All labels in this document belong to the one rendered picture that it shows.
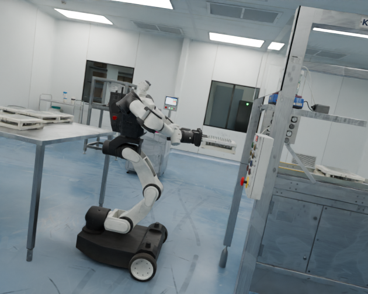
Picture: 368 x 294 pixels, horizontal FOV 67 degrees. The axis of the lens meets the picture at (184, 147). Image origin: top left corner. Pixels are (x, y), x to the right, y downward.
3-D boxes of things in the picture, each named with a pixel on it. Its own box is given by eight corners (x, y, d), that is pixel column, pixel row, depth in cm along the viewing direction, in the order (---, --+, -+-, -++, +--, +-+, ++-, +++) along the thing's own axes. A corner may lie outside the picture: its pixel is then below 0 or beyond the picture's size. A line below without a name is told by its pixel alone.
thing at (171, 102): (159, 130, 481) (165, 94, 472) (160, 130, 491) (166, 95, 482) (172, 133, 479) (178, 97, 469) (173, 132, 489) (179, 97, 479)
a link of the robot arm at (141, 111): (153, 109, 161) (136, 95, 177) (139, 127, 163) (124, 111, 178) (165, 118, 170) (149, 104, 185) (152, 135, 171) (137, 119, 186)
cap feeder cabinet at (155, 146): (122, 172, 459) (129, 128, 448) (133, 165, 515) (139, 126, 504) (159, 180, 453) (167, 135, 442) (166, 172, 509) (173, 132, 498)
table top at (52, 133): (-132, 105, 209) (-132, 101, 208) (-5, 109, 315) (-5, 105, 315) (41, 146, 182) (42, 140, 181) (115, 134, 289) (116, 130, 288)
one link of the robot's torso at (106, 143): (100, 155, 210) (103, 132, 207) (106, 152, 223) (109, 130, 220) (135, 163, 208) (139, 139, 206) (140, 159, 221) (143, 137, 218)
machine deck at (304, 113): (267, 109, 181) (268, 103, 181) (259, 109, 218) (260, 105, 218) (365, 127, 175) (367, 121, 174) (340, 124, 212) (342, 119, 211)
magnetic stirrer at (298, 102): (272, 104, 183) (275, 91, 182) (267, 105, 204) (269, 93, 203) (302, 109, 181) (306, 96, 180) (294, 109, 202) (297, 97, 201)
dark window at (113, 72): (81, 101, 747) (86, 59, 730) (81, 101, 748) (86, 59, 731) (128, 109, 734) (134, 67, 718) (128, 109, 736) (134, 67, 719)
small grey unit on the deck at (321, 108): (311, 111, 186) (313, 102, 185) (308, 111, 193) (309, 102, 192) (329, 115, 185) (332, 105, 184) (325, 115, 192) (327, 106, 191)
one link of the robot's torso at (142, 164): (148, 206, 210) (115, 153, 206) (152, 198, 227) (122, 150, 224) (165, 196, 208) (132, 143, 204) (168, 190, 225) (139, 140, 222)
